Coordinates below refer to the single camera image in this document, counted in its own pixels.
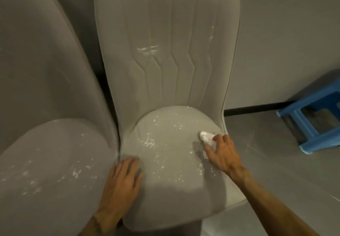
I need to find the person's right hand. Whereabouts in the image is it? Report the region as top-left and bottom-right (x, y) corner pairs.
(203, 134), (244, 176)

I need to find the person's left hand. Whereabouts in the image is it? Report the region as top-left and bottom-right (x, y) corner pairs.
(96, 157), (144, 221)

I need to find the white cloth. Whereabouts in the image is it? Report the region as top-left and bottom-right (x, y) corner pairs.
(199, 131), (218, 160)

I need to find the person's left forearm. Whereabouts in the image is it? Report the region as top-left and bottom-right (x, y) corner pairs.
(79, 211), (125, 236)

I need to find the person's right forearm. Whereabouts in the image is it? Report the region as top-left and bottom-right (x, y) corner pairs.
(229, 167), (320, 236)

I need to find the black baseboard strip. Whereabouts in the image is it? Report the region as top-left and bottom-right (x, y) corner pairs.
(224, 102), (293, 117)

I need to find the grey upholstered chair with piping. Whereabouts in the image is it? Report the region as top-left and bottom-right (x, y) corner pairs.
(94, 0), (249, 236)

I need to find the blue plastic stool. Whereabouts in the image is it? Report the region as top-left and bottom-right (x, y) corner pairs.
(276, 77), (340, 155)

